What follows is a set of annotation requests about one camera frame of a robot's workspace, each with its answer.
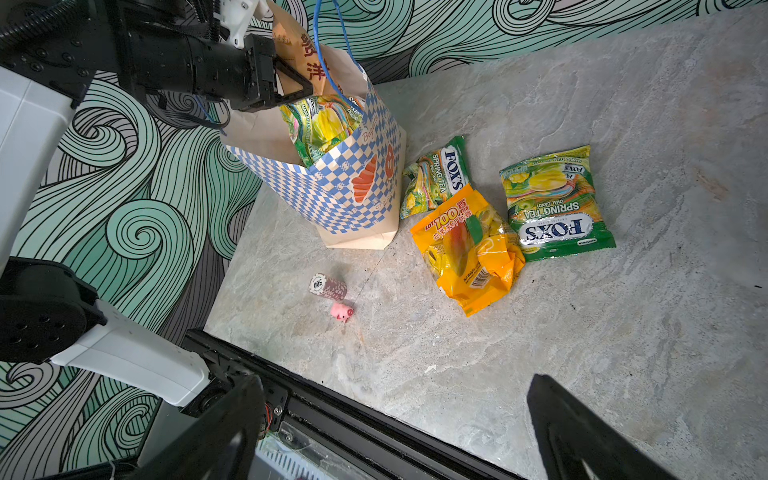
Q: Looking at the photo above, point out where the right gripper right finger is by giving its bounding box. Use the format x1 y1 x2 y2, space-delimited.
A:
527 374 674 479

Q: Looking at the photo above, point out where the small patterned cylinder toy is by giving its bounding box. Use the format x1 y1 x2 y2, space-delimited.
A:
308 273 348 302

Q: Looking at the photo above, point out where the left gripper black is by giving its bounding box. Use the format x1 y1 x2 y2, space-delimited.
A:
197 35 314 112

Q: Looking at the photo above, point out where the green Fox's candy bag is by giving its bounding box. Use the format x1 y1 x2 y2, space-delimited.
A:
400 135 471 219
499 145 616 261

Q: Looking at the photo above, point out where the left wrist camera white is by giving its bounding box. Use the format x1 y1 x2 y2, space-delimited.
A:
219 0 272 49

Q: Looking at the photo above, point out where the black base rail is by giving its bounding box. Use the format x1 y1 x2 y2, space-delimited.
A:
182 329 514 479

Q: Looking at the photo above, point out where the blue checkered paper bag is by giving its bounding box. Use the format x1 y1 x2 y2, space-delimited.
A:
221 1 406 250

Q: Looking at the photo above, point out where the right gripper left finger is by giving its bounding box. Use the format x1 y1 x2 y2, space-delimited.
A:
130 376 265 479

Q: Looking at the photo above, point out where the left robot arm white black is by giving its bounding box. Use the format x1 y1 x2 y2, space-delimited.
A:
1 1 311 412

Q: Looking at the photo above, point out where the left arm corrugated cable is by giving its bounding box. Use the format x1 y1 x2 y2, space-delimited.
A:
0 0 79 52

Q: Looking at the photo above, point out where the yellow orange candy bag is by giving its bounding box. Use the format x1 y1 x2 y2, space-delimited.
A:
410 185 526 317

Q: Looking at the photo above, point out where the small pink pig toy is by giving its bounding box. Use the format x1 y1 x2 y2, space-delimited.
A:
330 302 354 323

